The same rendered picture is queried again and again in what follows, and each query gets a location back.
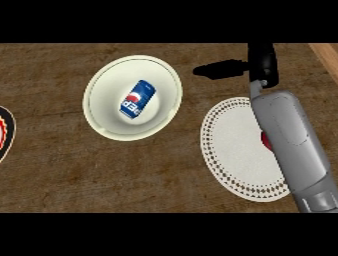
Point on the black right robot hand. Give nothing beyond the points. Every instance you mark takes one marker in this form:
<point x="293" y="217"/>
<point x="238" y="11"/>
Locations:
<point x="262" y="65"/>

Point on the white round dotted placemat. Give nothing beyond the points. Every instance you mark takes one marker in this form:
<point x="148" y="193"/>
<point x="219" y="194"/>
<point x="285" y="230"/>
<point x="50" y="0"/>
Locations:
<point x="231" y="150"/>

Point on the red can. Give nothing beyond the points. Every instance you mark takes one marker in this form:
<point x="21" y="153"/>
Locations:
<point x="266" y="141"/>

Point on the blue soda can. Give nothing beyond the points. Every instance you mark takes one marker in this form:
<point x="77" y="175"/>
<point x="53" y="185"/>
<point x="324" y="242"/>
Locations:
<point x="138" y="99"/>

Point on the cream white bowl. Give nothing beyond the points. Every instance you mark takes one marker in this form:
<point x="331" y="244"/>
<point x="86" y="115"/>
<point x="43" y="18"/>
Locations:
<point x="108" y="100"/>

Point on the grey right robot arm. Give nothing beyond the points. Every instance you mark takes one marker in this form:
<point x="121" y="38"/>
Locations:
<point x="294" y="146"/>

